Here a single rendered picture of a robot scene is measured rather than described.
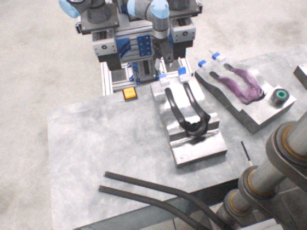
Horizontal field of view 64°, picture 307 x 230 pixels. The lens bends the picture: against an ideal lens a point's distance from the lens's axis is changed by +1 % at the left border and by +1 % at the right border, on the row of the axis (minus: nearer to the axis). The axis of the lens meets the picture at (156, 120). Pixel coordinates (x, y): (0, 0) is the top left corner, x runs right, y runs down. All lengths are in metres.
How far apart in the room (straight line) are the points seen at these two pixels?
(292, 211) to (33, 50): 3.09
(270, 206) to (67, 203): 0.90
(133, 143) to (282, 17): 2.69
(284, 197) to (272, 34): 2.66
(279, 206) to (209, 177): 0.55
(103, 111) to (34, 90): 1.54
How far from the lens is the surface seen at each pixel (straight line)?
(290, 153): 0.51
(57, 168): 1.37
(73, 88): 2.73
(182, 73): 1.40
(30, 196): 2.33
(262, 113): 1.34
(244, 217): 0.98
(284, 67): 1.74
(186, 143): 1.23
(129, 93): 1.45
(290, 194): 0.77
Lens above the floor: 1.97
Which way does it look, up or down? 59 degrees down
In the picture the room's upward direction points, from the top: 7 degrees counter-clockwise
